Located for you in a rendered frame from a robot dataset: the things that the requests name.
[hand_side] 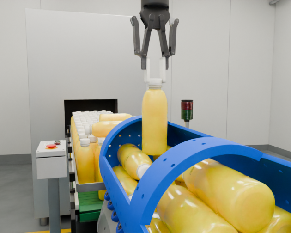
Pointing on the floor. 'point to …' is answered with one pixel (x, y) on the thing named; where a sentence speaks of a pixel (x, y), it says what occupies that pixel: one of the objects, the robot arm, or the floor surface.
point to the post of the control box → (54, 205)
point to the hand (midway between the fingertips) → (154, 70)
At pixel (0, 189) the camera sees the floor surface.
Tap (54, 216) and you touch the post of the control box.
